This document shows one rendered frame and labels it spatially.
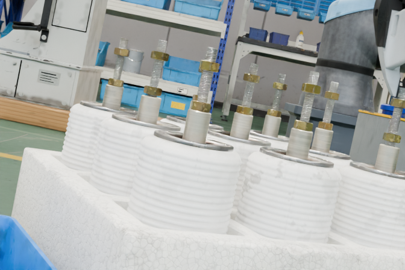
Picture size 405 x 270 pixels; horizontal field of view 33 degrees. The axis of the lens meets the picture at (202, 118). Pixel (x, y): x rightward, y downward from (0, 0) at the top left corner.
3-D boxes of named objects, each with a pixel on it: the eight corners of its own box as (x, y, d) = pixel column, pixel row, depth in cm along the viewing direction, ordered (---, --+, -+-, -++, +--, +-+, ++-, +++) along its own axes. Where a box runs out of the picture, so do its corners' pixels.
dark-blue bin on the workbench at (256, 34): (249, 41, 647) (252, 29, 646) (266, 44, 644) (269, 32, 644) (246, 38, 623) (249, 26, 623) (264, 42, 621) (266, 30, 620)
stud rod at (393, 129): (387, 155, 76) (402, 88, 75) (394, 157, 75) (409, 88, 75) (381, 154, 75) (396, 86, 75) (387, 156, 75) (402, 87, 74)
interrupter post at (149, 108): (155, 129, 74) (161, 99, 73) (133, 125, 74) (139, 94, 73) (157, 128, 76) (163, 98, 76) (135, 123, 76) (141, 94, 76)
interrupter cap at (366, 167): (433, 187, 73) (434, 181, 73) (369, 176, 71) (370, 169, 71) (396, 175, 80) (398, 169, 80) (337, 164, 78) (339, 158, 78)
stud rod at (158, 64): (143, 107, 75) (156, 39, 75) (151, 109, 75) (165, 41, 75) (146, 108, 74) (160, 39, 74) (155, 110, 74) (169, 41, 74)
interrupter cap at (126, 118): (177, 136, 71) (178, 129, 71) (105, 121, 71) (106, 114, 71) (181, 131, 79) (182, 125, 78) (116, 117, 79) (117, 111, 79)
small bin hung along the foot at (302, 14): (295, 18, 671) (297, 8, 671) (311, 21, 671) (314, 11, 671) (297, 15, 651) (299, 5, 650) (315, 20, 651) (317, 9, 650)
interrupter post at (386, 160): (398, 179, 74) (405, 149, 74) (379, 175, 74) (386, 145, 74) (387, 175, 77) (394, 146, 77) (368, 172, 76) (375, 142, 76)
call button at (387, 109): (372, 115, 101) (375, 101, 101) (392, 119, 103) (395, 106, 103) (390, 119, 97) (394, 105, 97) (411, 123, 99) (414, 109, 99)
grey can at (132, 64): (122, 71, 570) (126, 48, 569) (141, 75, 569) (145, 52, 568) (119, 70, 554) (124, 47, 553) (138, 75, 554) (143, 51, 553)
